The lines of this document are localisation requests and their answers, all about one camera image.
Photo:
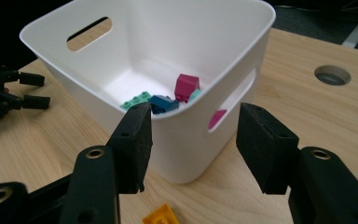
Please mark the grey table grommet hole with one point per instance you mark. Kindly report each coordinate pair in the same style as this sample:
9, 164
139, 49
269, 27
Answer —
332, 76

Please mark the mint green toy brick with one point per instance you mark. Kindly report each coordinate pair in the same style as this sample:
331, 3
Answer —
135, 101

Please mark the light teal toy brick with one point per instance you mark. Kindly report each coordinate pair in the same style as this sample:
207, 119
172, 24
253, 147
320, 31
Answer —
195, 95

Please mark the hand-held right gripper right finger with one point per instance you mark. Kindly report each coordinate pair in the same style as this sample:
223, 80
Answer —
267, 152

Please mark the orange toy brick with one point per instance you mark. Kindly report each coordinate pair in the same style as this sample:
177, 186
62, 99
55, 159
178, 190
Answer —
160, 216

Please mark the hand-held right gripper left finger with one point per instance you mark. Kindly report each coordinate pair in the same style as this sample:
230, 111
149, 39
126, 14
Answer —
133, 149

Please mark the white plastic bin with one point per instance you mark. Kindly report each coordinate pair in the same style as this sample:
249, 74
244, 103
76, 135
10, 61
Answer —
167, 31

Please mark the dark blue toy brick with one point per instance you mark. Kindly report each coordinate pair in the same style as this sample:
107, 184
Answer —
163, 103

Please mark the magenta toy brick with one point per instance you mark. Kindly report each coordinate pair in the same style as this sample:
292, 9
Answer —
185, 87
216, 118

